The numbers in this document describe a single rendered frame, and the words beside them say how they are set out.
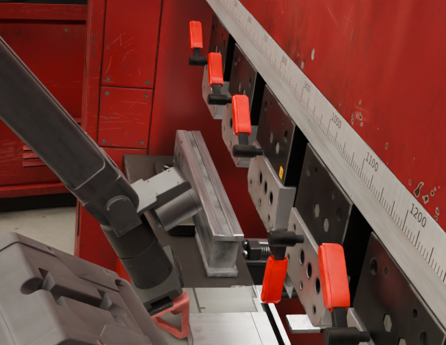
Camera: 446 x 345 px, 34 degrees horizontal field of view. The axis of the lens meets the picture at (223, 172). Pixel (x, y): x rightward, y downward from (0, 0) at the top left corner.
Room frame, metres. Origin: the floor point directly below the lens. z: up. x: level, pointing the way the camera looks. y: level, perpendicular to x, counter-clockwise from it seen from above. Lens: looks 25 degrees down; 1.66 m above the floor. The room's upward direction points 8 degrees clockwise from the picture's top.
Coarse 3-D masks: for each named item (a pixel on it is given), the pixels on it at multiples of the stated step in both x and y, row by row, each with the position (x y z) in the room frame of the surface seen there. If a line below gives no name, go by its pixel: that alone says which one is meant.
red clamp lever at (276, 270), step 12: (276, 240) 0.71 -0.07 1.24; (288, 240) 0.72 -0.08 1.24; (300, 240) 0.72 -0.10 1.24; (276, 252) 0.72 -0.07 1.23; (276, 264) 0.72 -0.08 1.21; (264, 276) 0.73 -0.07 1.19; (276, 276) 0.71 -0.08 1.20; (264, 288) 0.72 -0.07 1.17; (276, 288) 0.72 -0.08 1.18; (264, 300) 0.72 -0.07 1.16; (276, 300) 0.72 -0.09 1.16
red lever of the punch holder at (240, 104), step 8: (240, 96) 0.98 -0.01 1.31; (232, 104) 0.98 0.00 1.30; (240, 104) 0.97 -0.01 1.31; (248, 104) 0.98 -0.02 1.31; (240, 112) 0.96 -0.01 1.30; (248, 112) 0.97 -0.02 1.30; (240, 120) 0.95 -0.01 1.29; (248, 120) 0.95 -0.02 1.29; (240, 128) 0.94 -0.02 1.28; (248, 128) 0.94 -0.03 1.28; (240, 136) 0.93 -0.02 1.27; (240, 144) 0.92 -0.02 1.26; (240, 152) 0.91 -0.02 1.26; (248, 152) 0.92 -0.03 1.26; (256, 152) 0.92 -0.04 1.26
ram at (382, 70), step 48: (240, 0) 1.18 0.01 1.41; (288, 0) 0.94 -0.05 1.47; (336, 0) 0.79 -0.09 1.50; (384, 0) 0.67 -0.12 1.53; (432, 0) 0.59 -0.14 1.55; (288, 48) 0.91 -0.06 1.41; (336, 48) 0.76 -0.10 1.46; (384, 48) 0.65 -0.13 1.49; (432, 48) 0.57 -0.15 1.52; (288, 96) 0.88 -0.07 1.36; (336, 96) 0.73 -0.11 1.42; (384, 96) 0.63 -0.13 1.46; (432, 96) 0.55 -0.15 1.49; (384, 144) 0.61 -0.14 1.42; (432, 144) 0.53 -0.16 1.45; (432, 192) 0.52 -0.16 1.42; (384, 240) 0.57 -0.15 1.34; (432, 288) 0.48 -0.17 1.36
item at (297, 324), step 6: (288, 318) 0.90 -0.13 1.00; (294, 318) 0.90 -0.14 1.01; (300, 318) 0.90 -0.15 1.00; (306, 318) 0.91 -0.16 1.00; (288, 324) 0.89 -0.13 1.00; (294, 324) 0.89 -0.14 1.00; (300, 324) 0.89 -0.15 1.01; (306, 324) 0.89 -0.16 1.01; (294, 330) 0.88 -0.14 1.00; (300, 330) 0.88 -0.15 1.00; (306, 330) 0.88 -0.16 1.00; (312, 330) 0.88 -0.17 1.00; (318, 330) 0.89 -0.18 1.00
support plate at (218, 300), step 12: (204, 288) 0.95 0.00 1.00; (216, 288) 0.96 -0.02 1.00; (228, 288) 0.96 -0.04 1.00; (240, 288) 0.97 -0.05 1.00; (192, 300) 0.92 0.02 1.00; (204, 300) 0.92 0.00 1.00; (216, 300) 0.93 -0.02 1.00; (228, 300) 0.93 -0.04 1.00; (240, 300) 0.94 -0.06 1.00; (192, 312) 0.89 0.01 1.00; (204, 312) 0.89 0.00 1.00; (216, 312) 0.90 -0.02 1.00; (228, 312) 0.90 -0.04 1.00; (240, 312) 0.90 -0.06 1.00; (180, 324) 0.85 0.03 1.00; (168, 336) 0.82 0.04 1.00
